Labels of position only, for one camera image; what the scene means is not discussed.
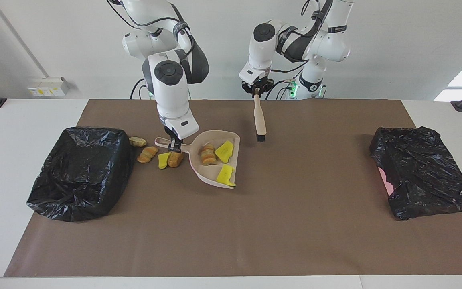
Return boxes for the brown oval bread roll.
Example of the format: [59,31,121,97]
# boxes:
[168,151,184,168]

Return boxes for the orange striped croissant piece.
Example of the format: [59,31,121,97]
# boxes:
[137,146,159,164]

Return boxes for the beige hand brush black bristles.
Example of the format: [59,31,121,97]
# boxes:
[253,94,267,143]

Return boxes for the beige plastic dustpan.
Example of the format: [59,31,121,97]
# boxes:
[154,130,241,188]

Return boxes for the yellow sponge with green side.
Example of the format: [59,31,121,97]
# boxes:
[214,140,235,164]

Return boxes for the notched yellow sponge piece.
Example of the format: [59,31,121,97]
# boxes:
[216,165,237,187]

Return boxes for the black plastic trash bag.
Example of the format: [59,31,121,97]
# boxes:
[26,127,136,222]
[369,126,462,220]

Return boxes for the pink bin under bag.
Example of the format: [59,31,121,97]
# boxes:
[377,167,395,197]

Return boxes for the brown table mat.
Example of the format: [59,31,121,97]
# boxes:
[4,99,462,277]

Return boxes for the black base power cable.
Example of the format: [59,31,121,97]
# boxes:
[130,78,147,100]
[265,79,296,100]

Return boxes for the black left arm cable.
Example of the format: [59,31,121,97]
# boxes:
[269,0,324,75]

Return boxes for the white wall socket box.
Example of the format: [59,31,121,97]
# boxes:
[28,77,69,97]

